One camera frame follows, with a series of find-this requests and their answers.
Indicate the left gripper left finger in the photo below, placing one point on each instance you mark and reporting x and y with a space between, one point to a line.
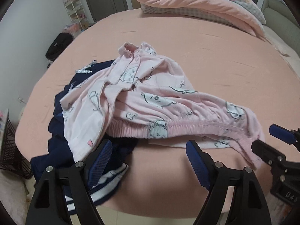
81 177

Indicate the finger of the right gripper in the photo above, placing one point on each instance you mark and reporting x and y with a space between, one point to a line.
268 154
290 137

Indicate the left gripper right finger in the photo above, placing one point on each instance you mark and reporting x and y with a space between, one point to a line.
215 177

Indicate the pink cartoon pajama pants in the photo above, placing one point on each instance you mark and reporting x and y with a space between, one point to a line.
161 103

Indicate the navy striped garment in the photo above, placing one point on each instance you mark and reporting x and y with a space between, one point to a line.
83 113

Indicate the beige pillow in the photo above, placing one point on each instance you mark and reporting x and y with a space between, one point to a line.
286 52

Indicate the green bed headboard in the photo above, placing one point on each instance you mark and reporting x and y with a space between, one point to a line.
281 20

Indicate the black backpack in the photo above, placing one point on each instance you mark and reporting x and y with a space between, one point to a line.
62 41

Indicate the pink folded quilt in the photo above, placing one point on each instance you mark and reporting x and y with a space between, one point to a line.
242 14

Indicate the white shelf rack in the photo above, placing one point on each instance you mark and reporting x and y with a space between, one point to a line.
77 13

